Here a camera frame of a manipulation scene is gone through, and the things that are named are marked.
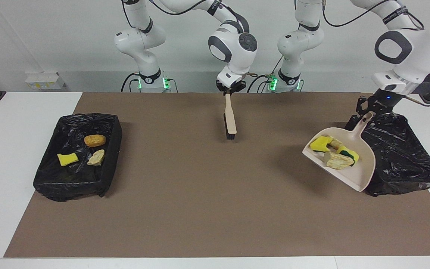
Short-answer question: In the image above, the beige hand brush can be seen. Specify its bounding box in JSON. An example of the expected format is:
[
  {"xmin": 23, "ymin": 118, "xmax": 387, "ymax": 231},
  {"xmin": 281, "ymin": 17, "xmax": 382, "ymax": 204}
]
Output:
[{"xmin": 224, "ymin": 93, "xmax": 237, "ymax": 140}]

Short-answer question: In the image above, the pale yellow sponge chunk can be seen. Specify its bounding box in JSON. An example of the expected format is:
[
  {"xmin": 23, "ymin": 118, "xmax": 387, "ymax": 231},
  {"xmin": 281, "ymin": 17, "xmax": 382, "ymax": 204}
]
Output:
[{"xmin": 324, "ymin": 151, "xmax": 355, "ymax": 170}]

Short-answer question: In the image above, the notched yellow sponge piece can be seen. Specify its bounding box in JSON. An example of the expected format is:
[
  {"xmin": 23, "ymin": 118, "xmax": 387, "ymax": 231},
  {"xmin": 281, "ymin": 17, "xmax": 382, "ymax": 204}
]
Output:
[{"xmin": 309, "ymin": 136, "xmax": 333, "ymax": 152}]

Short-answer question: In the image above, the beige plastic dustpan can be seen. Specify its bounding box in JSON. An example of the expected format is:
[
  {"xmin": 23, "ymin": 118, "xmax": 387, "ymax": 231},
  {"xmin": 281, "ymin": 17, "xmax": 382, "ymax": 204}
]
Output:
[{"xmin": 302, "ymin": 111, "xmax": 377, "ymax": 192}]

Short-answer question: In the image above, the orange brown bread piece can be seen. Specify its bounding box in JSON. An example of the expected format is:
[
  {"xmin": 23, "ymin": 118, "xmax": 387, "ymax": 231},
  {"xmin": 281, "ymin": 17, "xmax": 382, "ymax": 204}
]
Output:
[{"xmin": 84, "ymin": 134, "xmax": 107, "ymax": 148}]

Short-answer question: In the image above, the striped bread piece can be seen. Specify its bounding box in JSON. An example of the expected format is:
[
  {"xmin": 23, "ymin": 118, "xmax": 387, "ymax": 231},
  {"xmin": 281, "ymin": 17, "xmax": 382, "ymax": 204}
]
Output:
[{"xmin": 87, "ymin": 149, "xmax": 106, "ymax": 166}]

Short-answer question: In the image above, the bin with black liner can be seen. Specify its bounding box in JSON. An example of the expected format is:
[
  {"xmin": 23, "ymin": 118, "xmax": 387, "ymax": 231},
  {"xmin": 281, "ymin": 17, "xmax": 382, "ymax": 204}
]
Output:
[
  {"xmin": 33, "ymin": 113, "xmax": 123, "ymax": 202},
  {"xmin": 344, "ymin": 114, "xmax": 430, "ymax": 197}
]

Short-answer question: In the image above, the brown table mat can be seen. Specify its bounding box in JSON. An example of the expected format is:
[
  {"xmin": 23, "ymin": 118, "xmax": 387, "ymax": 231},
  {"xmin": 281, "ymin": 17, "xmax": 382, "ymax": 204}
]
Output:
[{"xmin": 4, "ymin": 92, "xmax": 430, "ymax": 258}]

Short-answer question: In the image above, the black base power cable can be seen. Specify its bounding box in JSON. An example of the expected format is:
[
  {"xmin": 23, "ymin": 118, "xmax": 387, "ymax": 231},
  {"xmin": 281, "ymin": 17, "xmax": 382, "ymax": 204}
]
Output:
[
  {"xmin": 247, "ymin": 74, "xmax": 275, "ymax": 93},
  {"xmin": 121, "ymin": 72, "xmax": 141, "ymax": 93}
]

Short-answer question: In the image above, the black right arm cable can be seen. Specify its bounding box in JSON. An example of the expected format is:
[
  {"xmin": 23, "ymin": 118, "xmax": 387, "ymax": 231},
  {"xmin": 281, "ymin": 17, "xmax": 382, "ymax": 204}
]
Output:
[{"xmin": 122, "ymin": 0, "xmax": 258, "ymax": 79}]

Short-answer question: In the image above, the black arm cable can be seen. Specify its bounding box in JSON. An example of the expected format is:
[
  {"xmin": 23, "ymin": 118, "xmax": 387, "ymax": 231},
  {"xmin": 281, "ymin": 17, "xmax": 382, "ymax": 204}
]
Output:
[
  {"xmin": 122, "ymin": 0, "xmax": 258, "ymax": 79},
  {"xmin": 321, "ymin": 0, "xmax": 430, "ymax": 107}
]

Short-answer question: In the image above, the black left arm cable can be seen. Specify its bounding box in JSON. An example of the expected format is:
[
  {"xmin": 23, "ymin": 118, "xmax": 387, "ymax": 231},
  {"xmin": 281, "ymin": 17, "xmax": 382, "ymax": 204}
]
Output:
[{"xmin": 321, "ymin": 0, "xmax": 430, "ymax": 107}]

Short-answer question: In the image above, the white wall power strip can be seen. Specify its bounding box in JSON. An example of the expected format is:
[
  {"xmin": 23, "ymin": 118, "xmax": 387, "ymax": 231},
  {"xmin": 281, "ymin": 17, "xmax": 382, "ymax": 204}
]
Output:
[{"xmin": 25, "ymin": 72, "xmax": 67, "ymax": 90}]

